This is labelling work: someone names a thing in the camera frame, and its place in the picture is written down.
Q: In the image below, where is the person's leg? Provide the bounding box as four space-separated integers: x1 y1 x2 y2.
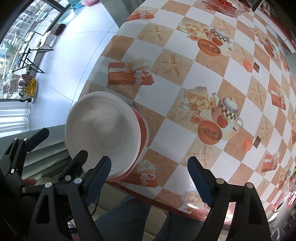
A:
95 195 154 241
159 212 204 241

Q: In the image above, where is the person's left leg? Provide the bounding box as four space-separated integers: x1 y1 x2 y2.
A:
95 195 154 241

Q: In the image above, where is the checkered printed tablecloth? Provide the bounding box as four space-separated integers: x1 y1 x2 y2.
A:
79 0 296 223

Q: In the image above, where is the person's right leg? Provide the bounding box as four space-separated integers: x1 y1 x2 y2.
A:
159 212 204 241

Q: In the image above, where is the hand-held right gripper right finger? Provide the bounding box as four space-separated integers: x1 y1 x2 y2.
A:
187 156 271 241

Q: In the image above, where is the black cable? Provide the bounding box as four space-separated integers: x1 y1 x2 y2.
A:
91 201 100 217

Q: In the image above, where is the white box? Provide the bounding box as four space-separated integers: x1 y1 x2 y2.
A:
39 31 57 48

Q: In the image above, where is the white pleated curtain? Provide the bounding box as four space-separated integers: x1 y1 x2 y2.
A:
0 101 31 138

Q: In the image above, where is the beige seat cushion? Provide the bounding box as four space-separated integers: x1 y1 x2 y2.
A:
92 182 131 210

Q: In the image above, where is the light blue basin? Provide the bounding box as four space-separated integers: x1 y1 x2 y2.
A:
57 9 75 25

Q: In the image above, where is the white round plate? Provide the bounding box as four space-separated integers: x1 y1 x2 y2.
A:
65 91 142 181

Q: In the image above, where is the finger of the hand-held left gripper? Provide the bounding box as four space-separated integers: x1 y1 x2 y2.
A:
20 150 88 193
0 127 50 177

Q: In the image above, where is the black metal stand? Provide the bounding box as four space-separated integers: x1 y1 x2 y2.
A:
10 46 55 75

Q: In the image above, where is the yellow item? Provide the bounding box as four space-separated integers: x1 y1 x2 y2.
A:
23 78 38 96

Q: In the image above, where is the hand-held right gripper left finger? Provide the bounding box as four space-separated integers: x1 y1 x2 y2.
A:
30 156 112 241

